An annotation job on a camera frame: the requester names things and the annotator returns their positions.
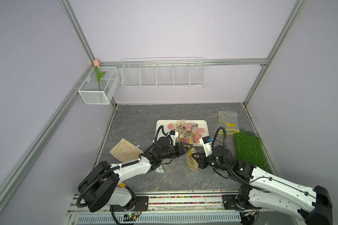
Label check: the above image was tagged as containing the green artificial grass mat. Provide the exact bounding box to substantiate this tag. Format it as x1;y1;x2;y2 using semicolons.
234;130;270;172

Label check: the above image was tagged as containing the white wire wall basket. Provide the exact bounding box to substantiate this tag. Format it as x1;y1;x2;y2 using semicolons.
122;57;207;88

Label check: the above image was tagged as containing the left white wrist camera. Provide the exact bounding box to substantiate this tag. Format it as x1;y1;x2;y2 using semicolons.
169;130;179;145

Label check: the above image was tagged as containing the poured wrapped cookie pile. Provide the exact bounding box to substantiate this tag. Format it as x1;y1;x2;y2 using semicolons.
164;120;209;146

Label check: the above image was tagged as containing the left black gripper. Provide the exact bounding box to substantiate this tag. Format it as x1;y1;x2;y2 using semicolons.
160;142;193;160

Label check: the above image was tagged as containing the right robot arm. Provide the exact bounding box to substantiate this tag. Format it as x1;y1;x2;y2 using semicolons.
192;136;333;225

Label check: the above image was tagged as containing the white mesh wall box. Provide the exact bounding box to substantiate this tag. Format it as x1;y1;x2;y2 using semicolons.
78;66;120;105

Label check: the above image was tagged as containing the white rectangular tray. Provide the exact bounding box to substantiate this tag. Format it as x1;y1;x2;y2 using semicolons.
155;120;200;146

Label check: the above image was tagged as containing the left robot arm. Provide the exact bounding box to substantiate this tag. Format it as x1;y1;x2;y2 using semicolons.
76;131;193;212

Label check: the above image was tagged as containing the cookie ziploc bag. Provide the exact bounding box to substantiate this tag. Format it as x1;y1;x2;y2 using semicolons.
186;147;199;172
155;164;174;173
217;111;240;135

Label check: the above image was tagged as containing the pink artificial tulip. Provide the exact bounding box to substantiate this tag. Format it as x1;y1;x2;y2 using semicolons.
94;59;106;91

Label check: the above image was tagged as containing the beige work glove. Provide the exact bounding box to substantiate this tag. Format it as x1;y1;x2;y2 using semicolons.
109;138;143;162

